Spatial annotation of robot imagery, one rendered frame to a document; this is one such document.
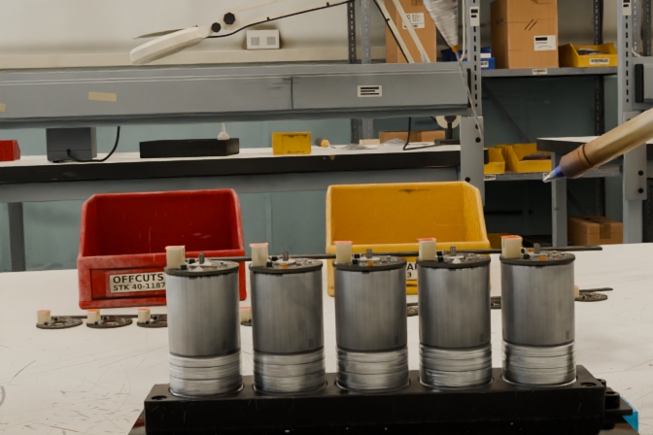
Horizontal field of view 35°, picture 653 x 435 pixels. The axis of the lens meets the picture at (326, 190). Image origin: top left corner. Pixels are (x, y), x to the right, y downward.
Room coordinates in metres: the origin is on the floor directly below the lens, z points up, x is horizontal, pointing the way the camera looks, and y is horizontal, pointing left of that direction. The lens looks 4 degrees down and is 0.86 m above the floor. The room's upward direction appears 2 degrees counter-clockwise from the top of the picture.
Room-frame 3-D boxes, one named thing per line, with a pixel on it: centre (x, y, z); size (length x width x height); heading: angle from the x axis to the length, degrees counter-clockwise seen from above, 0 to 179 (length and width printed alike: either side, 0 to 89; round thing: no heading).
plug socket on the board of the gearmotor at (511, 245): (0.34, -0.06, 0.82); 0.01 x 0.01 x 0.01; 0
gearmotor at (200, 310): (0.34, 0.04, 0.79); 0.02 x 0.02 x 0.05
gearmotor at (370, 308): (0.34, -0.01, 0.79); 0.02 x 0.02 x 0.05
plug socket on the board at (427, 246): (0.34, -0.03, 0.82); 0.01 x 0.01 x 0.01; 0
